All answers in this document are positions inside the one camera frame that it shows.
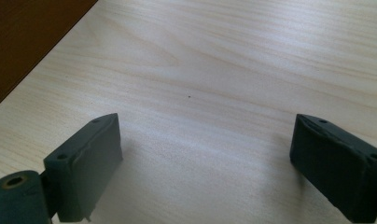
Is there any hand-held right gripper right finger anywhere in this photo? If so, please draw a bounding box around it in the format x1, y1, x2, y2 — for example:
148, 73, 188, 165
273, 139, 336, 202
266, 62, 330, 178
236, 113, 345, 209
289, 113, 377, 224

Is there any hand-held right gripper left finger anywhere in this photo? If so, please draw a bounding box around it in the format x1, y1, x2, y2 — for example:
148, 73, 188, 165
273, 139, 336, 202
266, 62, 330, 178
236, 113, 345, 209
43, 112, 123, 223

